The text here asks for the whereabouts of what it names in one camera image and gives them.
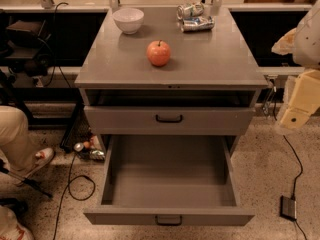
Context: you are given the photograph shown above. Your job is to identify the grey drawer cabinet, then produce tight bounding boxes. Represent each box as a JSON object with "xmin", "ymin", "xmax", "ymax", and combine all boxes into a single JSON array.
[{"xmin": 75, "ymin": 7, "xmax": 266, "ymax": 149}]

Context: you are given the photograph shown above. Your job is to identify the black floor cable right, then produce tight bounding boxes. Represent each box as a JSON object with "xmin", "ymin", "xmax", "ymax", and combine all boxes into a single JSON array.
[{"xmin": 271, "ymin": 83, "xmax": 309, "ymax": 240}]

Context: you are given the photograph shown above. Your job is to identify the pile of cans on floor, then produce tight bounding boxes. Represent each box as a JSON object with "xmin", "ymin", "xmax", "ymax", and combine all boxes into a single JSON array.
[{"xmin": 73, "ymin": 135, "xmax": 105, "ymax": 162}]

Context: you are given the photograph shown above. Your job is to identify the white sneaker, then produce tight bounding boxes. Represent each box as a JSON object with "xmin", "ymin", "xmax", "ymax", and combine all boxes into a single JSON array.
[{"xmin": 17, "ymin": 148, "xmax": 55, "ymax": 178}]

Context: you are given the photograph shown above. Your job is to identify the black looped floor cable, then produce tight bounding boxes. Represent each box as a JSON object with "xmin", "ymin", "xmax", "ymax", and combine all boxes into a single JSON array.
[{"xmin": 52, "ymin": 153, "xmax": 97, "ymax": 240}]

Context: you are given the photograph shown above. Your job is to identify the blue silver soda can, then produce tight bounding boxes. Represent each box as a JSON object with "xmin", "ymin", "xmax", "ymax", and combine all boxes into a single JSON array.
[{"xmin": 180, "ymin": 16, "xmax": 215, "ymax": 32}]

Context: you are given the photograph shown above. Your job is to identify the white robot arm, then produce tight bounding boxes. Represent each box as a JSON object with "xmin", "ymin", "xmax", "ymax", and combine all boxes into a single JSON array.
[{"xmin": 271, "ymin": 0, "xmax": 320, "ymax": 134}]

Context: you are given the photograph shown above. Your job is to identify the closed upper grey drawer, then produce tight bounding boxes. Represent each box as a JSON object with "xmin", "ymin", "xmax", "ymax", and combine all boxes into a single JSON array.
[{"xmin": 84, "ymin": 106, "xmax": 254, "ymax": 135}]

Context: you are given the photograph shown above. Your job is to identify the black power adapter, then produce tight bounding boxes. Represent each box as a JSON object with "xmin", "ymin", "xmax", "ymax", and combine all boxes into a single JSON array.
[{"xmin": 280, "ymin": 196, "xmax": 297, "ymax": 221}]

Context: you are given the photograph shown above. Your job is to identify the open lower grey drawer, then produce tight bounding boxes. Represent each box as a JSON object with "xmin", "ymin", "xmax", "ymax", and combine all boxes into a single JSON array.
[{"xmin": 85, "ymin": 135, "xmax": 254, "ymax": 226}]

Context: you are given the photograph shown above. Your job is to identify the black tripod leg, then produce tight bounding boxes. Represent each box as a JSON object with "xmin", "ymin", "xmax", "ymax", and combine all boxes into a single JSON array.
[{"xmin": 0, "ymin": 159, "xmax": 53, "ymax": 199}]

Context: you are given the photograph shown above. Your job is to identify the person leg beige trousers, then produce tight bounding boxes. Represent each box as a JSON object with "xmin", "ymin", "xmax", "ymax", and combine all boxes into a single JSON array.
[{"xmin": 0, "ymin": 106, "xmax": 38, "ymax": 177}]

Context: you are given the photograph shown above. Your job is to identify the white ceramic bowl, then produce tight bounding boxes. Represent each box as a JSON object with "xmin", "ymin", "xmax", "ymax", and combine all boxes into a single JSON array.
[{"xmin": 112, "ymin": 8, "xmax": 144, "ymax": 34}]

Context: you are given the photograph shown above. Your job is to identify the red apple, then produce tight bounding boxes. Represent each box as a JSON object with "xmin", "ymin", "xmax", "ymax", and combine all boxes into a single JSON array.
[{"xmin": 146, "ymin": 40, "xmax": 171, "ymax": 67}]

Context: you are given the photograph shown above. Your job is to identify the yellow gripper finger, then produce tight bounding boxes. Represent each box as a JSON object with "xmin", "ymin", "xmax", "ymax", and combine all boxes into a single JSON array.
[
  {"xmin": 278, "ymin": 70, "xmax": 320, "ymax": 130},
  {"xmin": 271, "ymin": 28, "xmax": 296, "ymax": 55}
]

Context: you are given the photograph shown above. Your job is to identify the black equipment on left shelf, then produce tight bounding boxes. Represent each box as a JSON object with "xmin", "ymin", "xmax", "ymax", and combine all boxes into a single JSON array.
[{"xmin": 1, "ymin": 20, "xmax": 52, "ymax": 77}]

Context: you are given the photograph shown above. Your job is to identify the green white soda can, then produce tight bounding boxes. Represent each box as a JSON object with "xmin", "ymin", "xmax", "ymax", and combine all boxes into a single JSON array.
[{"xmin": 177, "ymin": 2, "xmax": 204, "ymax": 20}]

